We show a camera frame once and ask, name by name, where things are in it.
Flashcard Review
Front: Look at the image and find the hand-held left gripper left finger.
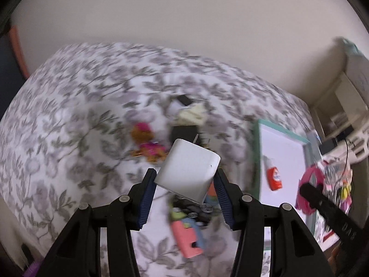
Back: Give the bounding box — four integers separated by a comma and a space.
43, 168, 158, 277

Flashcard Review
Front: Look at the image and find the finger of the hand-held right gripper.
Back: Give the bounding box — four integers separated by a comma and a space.
299, 183, 346, 228

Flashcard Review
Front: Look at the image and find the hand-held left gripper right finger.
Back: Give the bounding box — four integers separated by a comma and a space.
213, 168, 336, 277

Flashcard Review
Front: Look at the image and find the orange and grey puzzle toy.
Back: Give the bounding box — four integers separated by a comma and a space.
208, 179, 220, 206

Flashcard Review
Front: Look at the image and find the black toy car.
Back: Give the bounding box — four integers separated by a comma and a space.
170, 195, 220, 227

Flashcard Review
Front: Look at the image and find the orange and white glue bottle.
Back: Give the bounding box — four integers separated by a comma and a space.
263, 155, 283, 191

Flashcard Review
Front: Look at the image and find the white power adapter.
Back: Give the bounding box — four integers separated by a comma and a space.
154, 133, 221, 205

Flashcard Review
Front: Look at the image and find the teal-rimmed white tray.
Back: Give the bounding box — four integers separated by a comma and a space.
251, 119, 342, 251

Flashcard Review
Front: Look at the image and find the pink-haired doll figure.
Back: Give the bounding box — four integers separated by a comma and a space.
130, 122, 170, 163

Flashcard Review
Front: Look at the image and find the clear drinking glass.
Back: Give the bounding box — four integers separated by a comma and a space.
320, 159, 354, 191

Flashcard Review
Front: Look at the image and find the black hexagonal key tag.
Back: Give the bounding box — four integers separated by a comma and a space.
170, 125, 200, 145

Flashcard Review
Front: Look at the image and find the white lattice shelf unit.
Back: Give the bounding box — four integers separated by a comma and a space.
310, 37, 369, 162

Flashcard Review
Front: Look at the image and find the small black and white gadget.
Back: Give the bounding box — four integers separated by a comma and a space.
170, 94, 193, 113

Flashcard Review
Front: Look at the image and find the black charging cable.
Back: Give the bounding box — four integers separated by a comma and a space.
342, 138, 351, 176

